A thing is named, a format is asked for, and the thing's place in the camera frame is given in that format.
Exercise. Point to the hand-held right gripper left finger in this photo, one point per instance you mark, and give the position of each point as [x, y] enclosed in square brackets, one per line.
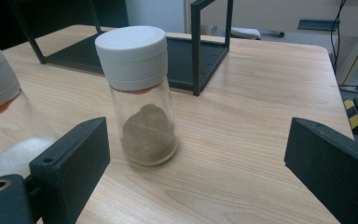
[74, 155]

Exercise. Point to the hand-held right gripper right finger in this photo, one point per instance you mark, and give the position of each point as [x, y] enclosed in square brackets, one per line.
[338, 168]

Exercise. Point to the brown powder spice jar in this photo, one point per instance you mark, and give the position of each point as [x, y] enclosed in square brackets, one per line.
[133, 56]

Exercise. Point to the black metal two-tier rack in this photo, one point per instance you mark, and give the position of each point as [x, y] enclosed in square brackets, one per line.
[183, 59]

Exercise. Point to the dark curtain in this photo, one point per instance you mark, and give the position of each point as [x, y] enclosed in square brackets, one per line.
[0, 18]

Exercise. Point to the white power strip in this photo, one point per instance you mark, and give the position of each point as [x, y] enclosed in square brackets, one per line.
[245, 32]

